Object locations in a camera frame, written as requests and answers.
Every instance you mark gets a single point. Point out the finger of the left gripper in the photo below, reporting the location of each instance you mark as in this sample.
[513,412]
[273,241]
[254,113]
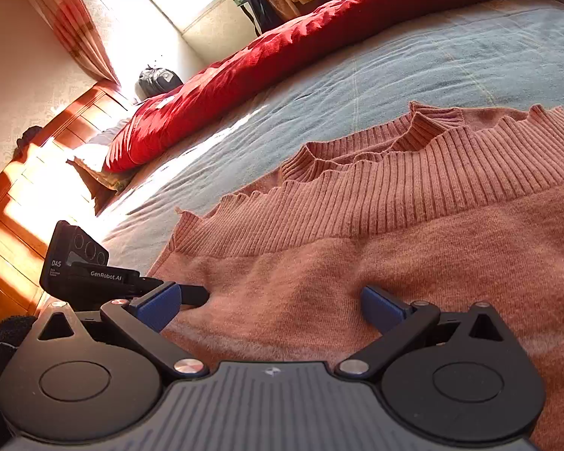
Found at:
[160,293]

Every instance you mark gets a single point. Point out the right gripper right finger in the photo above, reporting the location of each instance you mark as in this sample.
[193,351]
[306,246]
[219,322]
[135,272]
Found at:
[450,378]

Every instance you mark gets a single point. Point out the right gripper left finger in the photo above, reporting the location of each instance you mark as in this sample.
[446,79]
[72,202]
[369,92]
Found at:
[83,377]

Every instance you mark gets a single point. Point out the orange knit sweater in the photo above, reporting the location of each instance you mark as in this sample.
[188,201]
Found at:
[450,205]

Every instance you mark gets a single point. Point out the wooden headboard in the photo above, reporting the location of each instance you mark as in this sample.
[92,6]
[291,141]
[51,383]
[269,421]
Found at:
[42,186]

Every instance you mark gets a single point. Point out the beige pillow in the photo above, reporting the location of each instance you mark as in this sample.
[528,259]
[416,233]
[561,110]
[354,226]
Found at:
[89,160]

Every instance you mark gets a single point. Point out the red duvet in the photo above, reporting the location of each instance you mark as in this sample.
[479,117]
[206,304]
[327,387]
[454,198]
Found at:
[162,121]

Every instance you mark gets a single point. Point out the black backpack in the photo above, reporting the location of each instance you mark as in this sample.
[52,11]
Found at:
[154,81]

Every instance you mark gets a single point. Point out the pink curtain left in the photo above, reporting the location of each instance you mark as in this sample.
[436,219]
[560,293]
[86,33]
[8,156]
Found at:
[74,28]

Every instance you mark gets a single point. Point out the blue plaid bed sheet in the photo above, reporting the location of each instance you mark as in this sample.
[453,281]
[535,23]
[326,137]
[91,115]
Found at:
[502,53]

